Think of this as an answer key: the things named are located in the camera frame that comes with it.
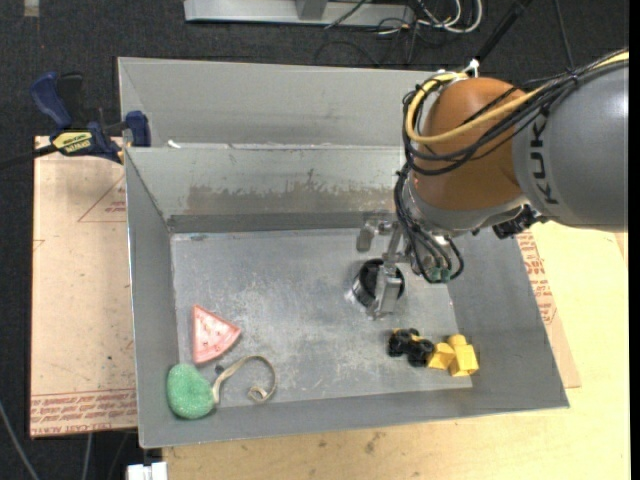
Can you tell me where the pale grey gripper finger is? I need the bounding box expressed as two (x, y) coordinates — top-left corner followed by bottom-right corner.
(355, 219), (398, 253)
(371, 227), (405, 320)

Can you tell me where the black toy car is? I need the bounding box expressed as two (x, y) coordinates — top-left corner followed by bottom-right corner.
(386, 327), (436, 368)

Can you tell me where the yellow block toy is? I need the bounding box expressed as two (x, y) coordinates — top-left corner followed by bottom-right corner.
(426, 333), (481, 379)

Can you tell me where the grey metal bin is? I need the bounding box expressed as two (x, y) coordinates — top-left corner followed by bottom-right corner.
(117, 56), (572, 450)

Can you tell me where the tan rubber band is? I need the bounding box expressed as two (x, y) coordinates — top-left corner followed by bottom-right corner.
(211, 354), (278, 404)

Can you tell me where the pink toy watermelon slice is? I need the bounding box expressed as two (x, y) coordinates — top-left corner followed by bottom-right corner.
(189, 304), (243, 366)

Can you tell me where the green sponge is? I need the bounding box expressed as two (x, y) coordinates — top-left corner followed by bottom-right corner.
(165, 362), (218, 421)

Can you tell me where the brown cardboard board red print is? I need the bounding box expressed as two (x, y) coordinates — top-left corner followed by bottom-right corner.
(29, 135), (582, 440)

